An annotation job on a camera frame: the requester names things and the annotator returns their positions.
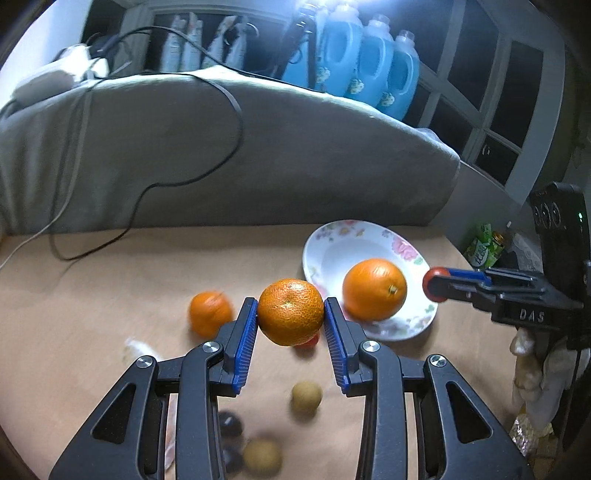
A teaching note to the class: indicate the small orange mandarin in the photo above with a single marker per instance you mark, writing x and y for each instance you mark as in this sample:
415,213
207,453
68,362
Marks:
210,314

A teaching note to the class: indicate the brown kiwi fruit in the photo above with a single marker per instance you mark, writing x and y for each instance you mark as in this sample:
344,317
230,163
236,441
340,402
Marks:
306,396
262,456

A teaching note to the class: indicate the clear crinkly packet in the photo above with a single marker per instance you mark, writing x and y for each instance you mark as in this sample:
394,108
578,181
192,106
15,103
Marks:
528,431

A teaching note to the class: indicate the grey window frame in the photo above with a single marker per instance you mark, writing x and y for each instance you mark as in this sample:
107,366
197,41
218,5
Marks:
505,92

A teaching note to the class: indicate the grey blanket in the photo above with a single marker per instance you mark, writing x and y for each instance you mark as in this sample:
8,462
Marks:
300,157

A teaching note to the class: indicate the beige blanket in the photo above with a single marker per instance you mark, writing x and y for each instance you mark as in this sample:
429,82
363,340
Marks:
115,300

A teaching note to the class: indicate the white power adapter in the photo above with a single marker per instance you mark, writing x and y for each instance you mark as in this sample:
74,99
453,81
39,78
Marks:
76,57

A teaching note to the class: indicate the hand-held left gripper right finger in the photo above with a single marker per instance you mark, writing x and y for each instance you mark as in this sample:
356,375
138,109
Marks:
333,341

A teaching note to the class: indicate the white floral plate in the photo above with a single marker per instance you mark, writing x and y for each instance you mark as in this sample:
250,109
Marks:
332,258

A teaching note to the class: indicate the person's right hand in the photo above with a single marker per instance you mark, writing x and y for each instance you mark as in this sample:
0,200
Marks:
542,369

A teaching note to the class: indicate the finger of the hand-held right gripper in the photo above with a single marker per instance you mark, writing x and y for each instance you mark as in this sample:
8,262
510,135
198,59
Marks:
475,277
471,297

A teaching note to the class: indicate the bumpy orange mandarin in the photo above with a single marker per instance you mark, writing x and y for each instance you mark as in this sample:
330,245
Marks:
291,311

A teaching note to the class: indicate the green snack packet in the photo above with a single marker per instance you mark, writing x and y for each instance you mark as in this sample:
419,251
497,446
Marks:
481,247

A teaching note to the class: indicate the large smooth orange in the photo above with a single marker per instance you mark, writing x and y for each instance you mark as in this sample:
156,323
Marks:
375,295

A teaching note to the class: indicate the dark plum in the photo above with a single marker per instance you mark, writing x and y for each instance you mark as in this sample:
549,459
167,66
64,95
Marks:
229,424

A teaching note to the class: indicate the white patterned bag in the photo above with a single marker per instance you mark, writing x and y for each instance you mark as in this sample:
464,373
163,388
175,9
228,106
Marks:
226,44
180,46

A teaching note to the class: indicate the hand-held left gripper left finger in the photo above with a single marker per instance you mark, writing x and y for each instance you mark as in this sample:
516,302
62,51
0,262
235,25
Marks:
247,341

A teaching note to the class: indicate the red cherry tomato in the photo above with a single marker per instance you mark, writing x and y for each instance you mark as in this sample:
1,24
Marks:
308,342
433,282

